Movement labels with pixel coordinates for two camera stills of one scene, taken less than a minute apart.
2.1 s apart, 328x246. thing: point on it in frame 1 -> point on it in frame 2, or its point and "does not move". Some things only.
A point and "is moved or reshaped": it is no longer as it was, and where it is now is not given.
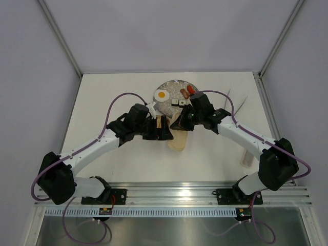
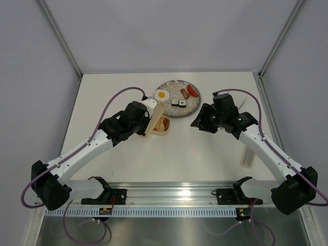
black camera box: (201, 103) -> (224, 105)
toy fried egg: (161, 95) does not move
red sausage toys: (190, 89) does not move
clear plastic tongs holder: (247, 159) does not move
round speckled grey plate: (173, 87) does not move
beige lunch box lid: (180, 137) -> (158, 110)
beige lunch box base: (159, 121) is moved or reshaped
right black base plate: (235, 197) does not move
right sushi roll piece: (182, 103) does not move
